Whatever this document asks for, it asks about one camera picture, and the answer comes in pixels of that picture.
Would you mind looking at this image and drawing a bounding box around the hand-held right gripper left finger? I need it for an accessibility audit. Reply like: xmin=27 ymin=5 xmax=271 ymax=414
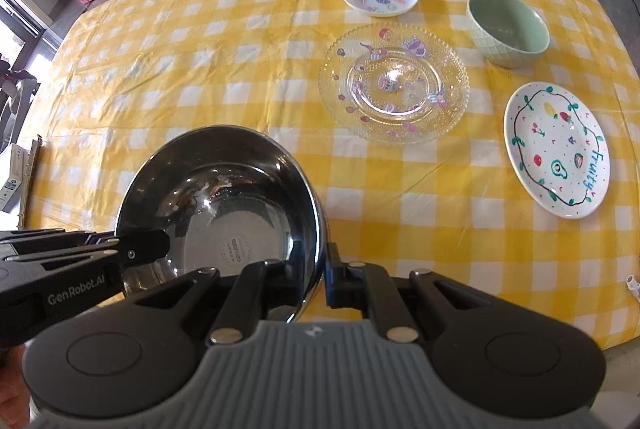
xmin=122 ymin=258 xmax=297 ymax=344

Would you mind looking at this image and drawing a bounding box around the green ceramic bowl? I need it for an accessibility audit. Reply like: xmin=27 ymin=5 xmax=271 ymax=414
xmin=466 ymin=0 xmax=551 ymax=70

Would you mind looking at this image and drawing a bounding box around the green bowl with black rim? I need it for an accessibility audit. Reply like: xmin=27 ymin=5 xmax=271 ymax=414
xmin=115 ymin=125 xmax=329 ymax=325

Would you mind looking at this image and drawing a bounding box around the white cardboard box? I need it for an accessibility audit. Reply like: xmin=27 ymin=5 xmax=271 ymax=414
xmin=0 ymin=144 xmax=32 ymax=215

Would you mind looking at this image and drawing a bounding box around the white fruit pattern plate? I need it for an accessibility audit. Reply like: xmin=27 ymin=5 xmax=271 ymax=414
xmin=503 ymin=81 xmax=611 ymax=220

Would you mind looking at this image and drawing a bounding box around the white patterned paper plate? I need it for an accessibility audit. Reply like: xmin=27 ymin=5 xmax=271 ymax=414
xmin=319 ymin=23 xmax=471 ymax=146

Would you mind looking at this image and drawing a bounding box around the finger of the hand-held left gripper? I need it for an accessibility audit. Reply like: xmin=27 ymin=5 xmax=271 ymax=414
xmin=102 ymin=229 xmax=172 ymax=271

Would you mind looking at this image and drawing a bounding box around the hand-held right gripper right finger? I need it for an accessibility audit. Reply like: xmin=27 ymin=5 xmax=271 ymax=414
xmin=324 ymin=243 xmax=507 ymax=342

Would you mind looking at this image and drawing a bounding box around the yellow checkered tablecloth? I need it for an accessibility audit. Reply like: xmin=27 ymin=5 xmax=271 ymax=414
xmin=20 ymin=0 xmax=640 ymax=351

